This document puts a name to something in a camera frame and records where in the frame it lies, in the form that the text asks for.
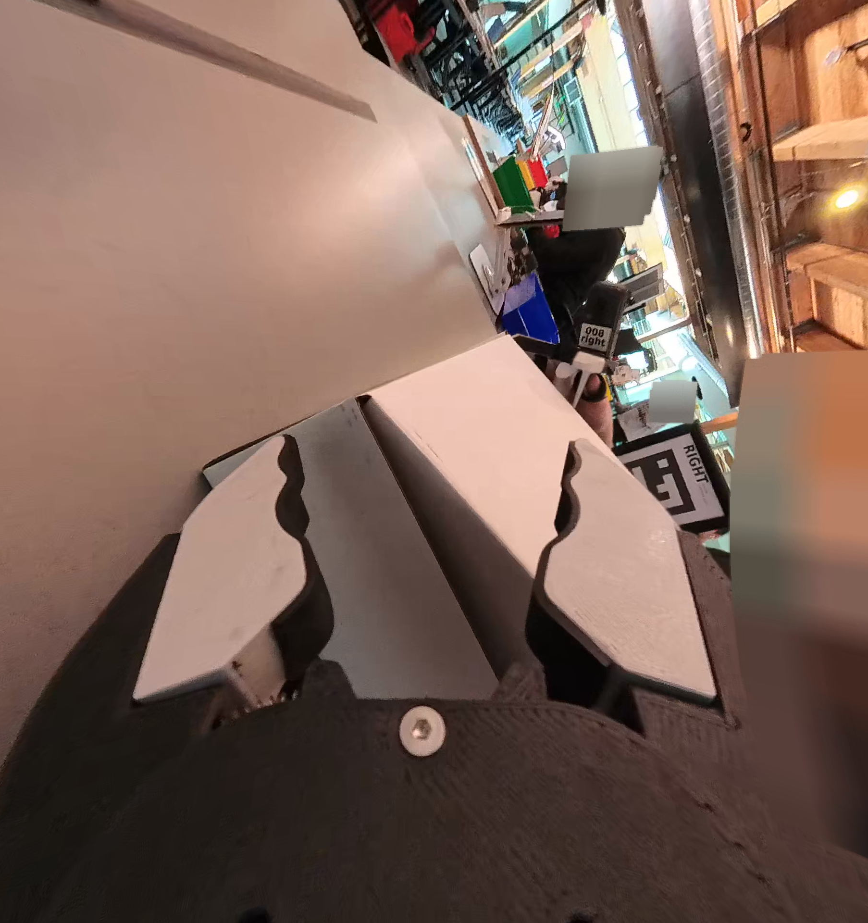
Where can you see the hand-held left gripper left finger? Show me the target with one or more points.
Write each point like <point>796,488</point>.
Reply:
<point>218,584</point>

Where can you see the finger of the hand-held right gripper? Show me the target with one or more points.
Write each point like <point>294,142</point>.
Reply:
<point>566,370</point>
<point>535,346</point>

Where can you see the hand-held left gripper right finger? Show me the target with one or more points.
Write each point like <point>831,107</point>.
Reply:
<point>621,577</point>

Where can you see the white cardboard box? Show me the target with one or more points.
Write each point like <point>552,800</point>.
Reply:
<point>470,432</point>

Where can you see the person's right forearm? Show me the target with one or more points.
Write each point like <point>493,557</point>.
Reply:
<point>598,422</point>

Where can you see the blue storage bin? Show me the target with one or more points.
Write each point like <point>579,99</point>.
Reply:
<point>531,314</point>

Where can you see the black monitor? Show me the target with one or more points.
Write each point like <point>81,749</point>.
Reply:
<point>641,281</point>

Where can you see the black framed marker board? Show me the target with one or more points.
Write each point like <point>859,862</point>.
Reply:
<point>675,479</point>

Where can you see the red storage bin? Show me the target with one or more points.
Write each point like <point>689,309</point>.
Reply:
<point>537,170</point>

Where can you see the green storage bin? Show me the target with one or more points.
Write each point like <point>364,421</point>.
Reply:
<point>512,184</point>

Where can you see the yellow storage bin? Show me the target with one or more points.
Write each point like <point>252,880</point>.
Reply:
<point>526,170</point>

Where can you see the wooden framed white board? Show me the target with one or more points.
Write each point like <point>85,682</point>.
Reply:
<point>481,162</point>

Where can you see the glowing lamp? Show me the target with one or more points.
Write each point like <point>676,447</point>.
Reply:
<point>846,197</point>

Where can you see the wooden shelf unit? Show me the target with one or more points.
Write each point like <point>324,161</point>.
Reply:
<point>830,144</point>

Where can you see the red crate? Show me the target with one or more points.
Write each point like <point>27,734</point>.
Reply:
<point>398,29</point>

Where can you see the silver ventilation duct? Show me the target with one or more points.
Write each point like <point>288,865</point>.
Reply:
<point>726,180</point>

